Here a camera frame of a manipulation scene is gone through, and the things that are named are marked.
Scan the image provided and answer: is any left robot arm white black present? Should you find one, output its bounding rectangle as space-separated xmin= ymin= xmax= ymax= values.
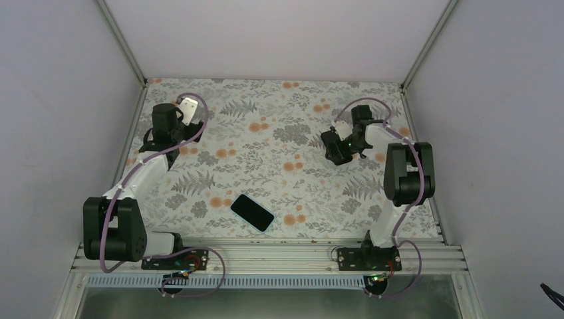
xmin=82 ymin=97 xmax=206 ymax=269

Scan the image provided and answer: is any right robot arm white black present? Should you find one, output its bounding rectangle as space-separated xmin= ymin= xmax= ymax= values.
xmin=321 ymin=105 xmax=436 ymax=270

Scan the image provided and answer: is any black phone in blue case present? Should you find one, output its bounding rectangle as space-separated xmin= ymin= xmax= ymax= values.
xmin=230 ymin=194 xmax=275 ymax=233

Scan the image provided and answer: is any floral patterned table mat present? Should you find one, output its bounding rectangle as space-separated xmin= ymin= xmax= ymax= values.
xmin=126 ymin=78 xmax=410 ymax=239

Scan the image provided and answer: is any black object at right edge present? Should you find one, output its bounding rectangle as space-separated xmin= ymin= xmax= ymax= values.
xmin=539 ymin=282 xmax=564 ymax=310

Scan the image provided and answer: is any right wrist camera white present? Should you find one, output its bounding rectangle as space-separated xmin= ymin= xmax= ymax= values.
xmin=333 ymin=120 xmax=353 ymax=141

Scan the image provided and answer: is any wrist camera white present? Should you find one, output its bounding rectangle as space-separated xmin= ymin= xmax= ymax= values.
xmin=333 ymin=120 xmax=353 ymax=141
xmin=178 ymin=97 xmax=198 ymax=126

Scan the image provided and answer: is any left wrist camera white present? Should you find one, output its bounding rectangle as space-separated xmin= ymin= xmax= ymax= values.
xmin=178 ymin=97 xmax=198 ymax=126

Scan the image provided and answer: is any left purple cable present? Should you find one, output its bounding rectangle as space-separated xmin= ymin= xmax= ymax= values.
xmin=98 ymin=92 xmax=226 ymax=299

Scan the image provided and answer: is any purple cable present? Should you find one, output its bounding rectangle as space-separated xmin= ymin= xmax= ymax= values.
xmin=98 ymin=92 xmax=226 ymax=299
xmin=333 ymin=97 xmax=426 ymax=299

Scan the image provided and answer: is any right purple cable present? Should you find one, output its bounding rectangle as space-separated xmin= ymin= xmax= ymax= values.
xmin=333 ymin=97 xmax=426 ymax=299

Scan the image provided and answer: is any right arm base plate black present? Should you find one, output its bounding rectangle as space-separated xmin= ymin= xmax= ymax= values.
xmin=337 ymin=247 xmax=402 ymax=272

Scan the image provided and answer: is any left aluminium frame post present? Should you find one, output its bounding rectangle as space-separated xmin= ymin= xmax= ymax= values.
xmin=94 ymin=0 xmax=147 ymax=86

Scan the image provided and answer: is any aluminium frame post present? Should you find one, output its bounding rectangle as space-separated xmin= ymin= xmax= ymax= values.
xmin=94 ymin=0 xmax=147 ymax=86
xmin=401 ymin=0 xmax=459 ymax=91

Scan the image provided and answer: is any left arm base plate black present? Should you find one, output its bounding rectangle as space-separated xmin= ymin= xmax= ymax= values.
xmin=141 ymin=249 xmax=209 ymax=272

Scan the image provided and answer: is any aluminium rail front frame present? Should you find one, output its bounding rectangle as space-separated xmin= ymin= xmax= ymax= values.
xmin=70 ymin=239 xmax=469 ymax=276

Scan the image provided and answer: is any slotted grey cable duct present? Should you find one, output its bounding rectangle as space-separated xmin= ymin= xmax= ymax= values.
xmin=85 ymin=274 xmax=365 ymax=290

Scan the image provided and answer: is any right aluminium frame post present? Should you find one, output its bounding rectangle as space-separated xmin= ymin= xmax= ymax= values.
xmin=401 ymin=0 xmax=459 ymax=91

